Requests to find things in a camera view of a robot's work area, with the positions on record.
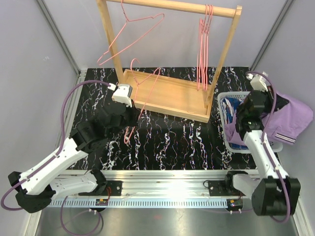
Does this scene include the blue patterned trousers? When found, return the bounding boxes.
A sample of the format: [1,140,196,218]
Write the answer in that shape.
[220,97,247,150]

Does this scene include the purple trousers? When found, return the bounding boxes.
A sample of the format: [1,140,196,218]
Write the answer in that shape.
[238,89,313,145]

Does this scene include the pink hanger holding purple trousers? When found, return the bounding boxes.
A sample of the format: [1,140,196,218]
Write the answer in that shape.
[123,58,161,145]

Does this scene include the pink wire hanger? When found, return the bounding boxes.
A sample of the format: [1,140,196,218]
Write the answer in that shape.
[97,0,165,66]

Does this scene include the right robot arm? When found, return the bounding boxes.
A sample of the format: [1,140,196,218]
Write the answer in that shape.
[223,90,301,219]

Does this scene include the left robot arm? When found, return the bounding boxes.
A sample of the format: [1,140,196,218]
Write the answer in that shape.
[8,102,140,213]

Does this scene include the pink empty hanger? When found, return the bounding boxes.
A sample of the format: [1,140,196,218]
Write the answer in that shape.
[198,4,212,90]
[199,4,214,90]
[197,4,208,91]

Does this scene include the white plastic basket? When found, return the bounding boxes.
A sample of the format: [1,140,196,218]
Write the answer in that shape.
[217,91,284,154]

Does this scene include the black marble pattern mat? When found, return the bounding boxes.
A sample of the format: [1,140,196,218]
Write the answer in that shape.
[68,67,256,171]

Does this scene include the wooden clothes rack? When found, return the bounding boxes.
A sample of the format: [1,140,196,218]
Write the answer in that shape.
[96,0,242,123]

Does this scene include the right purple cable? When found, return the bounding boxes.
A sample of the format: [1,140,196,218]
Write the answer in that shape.
[246,71,292,223]

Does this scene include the purple cable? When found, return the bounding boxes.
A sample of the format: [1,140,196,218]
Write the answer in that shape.
[246,71,292,223]
[0,80,111,233]

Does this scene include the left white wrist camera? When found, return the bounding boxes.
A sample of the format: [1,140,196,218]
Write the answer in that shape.
[108,83,132,107]

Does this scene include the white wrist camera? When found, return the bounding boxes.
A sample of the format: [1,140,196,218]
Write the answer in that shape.
[108,83,132,107]
[246,73,268,92]

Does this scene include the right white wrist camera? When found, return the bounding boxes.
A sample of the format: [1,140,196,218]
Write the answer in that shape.
[246,73,268,92]

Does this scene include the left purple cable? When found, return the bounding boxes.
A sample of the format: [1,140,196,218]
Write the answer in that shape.
[0,80,111,233]

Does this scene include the aluminium mounting rail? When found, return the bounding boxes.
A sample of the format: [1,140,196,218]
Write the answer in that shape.
[33,168,302,199]

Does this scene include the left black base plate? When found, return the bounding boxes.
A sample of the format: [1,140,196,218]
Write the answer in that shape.
[78,180,123,197]

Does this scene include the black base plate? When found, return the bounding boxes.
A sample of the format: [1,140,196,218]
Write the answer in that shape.
[78,180,123,197]
[203,180,239,196]

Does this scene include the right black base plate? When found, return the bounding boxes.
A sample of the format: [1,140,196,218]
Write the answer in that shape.
[203,180,239,196]

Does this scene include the white slotted cable duct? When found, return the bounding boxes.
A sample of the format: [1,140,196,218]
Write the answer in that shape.
[49,198,227,208]

